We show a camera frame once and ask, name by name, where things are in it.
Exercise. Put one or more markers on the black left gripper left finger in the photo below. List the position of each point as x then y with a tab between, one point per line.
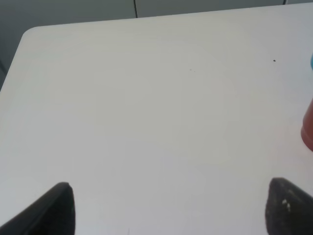
52	214

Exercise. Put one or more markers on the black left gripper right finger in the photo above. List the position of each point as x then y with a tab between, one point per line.
289	209

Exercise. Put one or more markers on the red plastic cup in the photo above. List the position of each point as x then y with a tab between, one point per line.
307	127

